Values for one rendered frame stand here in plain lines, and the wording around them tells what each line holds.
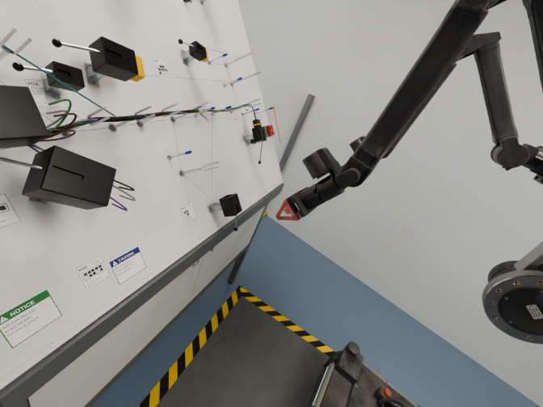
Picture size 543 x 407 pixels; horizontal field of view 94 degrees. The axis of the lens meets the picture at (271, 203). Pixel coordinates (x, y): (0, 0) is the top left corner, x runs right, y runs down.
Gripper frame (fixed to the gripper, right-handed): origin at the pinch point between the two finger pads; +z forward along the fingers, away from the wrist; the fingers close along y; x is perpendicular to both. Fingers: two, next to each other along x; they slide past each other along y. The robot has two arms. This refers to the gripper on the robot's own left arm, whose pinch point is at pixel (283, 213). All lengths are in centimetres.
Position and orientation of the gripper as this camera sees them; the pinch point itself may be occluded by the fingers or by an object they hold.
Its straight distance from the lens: 75.4
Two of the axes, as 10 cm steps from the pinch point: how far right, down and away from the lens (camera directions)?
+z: -7.0, 4.3, 5.7
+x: 5.1, 8.6, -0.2
